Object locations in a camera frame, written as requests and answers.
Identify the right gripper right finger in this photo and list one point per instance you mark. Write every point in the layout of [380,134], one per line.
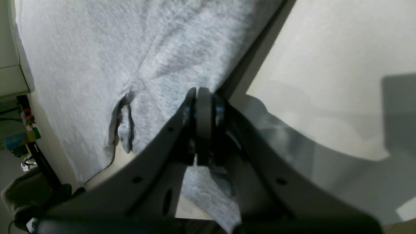
[269,192]

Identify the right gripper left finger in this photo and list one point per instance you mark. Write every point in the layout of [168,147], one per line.
[148,187]

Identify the grey T-shirt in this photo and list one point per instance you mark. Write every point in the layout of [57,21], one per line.
[107,68]

